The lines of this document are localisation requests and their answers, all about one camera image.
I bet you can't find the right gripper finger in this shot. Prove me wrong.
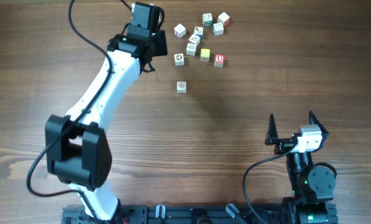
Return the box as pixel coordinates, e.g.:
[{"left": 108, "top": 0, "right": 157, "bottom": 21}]
[
  {"left": 265, "top": 114, "right": 278, "bottom": 140},
  {"left": 309, "top": 111, "right": 329, "bottom": 137}
]

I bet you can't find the block red picture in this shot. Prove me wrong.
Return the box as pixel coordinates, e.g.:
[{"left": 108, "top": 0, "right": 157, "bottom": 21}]
[{"left": 176, "top": 82, "right": 186, "bottom": 93}]

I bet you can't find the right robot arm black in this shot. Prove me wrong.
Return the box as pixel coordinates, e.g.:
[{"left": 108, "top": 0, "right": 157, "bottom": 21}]
[{"left": 265, "top": 111, "right": 339, "bottom": 224}]

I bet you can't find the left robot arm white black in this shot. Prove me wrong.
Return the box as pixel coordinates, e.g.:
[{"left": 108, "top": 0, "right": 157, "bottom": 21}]
[{"left": 45, "top": 2, "right": 167, "bottom": 223}]

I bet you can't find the block dark round picture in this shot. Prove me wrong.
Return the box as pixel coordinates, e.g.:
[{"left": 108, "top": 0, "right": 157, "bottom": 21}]
[{"left": 174, "top": 54, "right": 185, "bottom": 66}]

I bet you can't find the plain white block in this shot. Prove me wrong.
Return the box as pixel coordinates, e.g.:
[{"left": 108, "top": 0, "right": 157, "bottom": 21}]
[{"left": 174, "top": 24, "right": 186, "bottom": 38}]

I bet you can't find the block tree sketch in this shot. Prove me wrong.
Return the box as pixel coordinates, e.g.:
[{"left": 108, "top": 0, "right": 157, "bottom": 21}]
[{"left": 186, "top": 43, "right": 197, "bottom": 56}]

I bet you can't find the block sketch tilted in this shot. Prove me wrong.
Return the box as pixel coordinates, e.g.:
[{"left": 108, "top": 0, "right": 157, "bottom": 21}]
[{"left": 188, "top": 34, "right": 201, "bottom": 45}]

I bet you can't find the block blue side centre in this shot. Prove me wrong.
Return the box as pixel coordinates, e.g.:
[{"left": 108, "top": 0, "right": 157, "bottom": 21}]
[{"left": 194, "top": 27, "right": 203, "bottom": 39}]

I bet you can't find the yellow block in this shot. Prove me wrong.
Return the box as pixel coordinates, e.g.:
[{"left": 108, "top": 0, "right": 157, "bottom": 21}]
[{"left": 200, "top": 49, "right": 210, "bottom": 62}]

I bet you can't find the block green Z side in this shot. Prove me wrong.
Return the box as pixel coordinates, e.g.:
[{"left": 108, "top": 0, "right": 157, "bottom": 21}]
[{"left": 203, "top": 13, "right": 213, "bottom": 26}]

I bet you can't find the red U block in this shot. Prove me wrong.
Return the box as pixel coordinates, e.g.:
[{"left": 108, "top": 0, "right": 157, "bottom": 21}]
[{"left": 214, "top": 54, "right": 225, "bottom": 67}]

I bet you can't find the block blue sketch right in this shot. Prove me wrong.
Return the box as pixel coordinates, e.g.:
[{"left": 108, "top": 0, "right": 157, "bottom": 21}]
[{"left": 213, "top": 22, "right": 224, "bottom": 36}]

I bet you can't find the block red M side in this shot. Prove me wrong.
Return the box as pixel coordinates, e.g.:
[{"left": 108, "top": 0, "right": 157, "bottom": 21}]
[{"left": 218, "top": 12, "right": 230, "bottom": 26}]

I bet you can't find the left camera black cable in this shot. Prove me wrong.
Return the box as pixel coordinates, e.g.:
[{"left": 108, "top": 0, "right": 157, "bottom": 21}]
[{"left": 25, "top": 0, "right": 133, "bottom": 224}]

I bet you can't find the camera black cable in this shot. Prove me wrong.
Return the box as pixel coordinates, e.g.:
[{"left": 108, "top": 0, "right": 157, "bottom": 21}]
[
  {"left": 25, "top": 0, "right": 133, "bottom": 224},
  {"left": 242, "top": 142, "right": 300, "bottom": 224}
]

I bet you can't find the right camera black cable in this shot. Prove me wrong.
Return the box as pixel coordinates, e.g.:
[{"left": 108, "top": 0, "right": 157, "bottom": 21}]
[{"left": 242, "top": 142, "right": 300, "bottom": 224}]

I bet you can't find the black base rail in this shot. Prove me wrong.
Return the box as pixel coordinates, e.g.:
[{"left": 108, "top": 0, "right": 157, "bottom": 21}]
[{"left": 62, "top": 203, "right": 338, "bottom": 224}]

